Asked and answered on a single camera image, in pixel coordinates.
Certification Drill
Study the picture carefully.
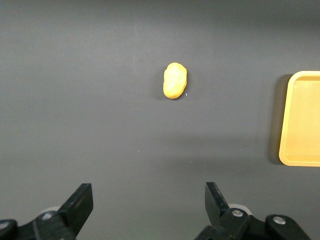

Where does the yellow potato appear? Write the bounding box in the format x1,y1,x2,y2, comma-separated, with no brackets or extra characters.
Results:
162,62,188,100

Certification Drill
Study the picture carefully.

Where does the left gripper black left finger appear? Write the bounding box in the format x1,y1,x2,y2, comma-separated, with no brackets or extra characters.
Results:
0,183,94,240

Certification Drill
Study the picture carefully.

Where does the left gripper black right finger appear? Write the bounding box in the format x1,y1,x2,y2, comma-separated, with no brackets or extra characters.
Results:
193,181,312,240

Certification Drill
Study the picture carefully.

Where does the yellow plastic tray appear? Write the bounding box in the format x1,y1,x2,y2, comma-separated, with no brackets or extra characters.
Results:
278,70,320,167

